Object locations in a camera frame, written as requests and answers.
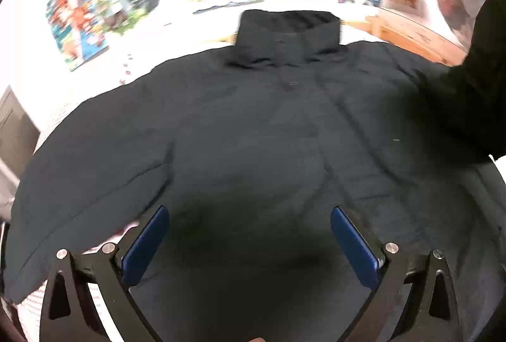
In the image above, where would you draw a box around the large black jacket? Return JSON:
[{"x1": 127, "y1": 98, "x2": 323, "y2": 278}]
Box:
[{"x1": 3, "y1": 9, "x2": 506, "y2": 342}]

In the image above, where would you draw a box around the red-haired girl drawing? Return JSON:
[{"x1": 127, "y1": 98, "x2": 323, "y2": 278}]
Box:
[{"x1": 46, "y1": 0, "x2": 108, "y2": 71}]

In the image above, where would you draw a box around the grey board against wall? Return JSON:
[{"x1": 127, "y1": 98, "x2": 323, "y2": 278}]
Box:
[{"x1": 0, "y1": 87, "x2": 40, "y2": 178}]

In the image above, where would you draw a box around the wooden bed frame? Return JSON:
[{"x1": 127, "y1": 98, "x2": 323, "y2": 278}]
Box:
[{"x1": 344, "y1": 8, "x2": 466, "y2": 66}]

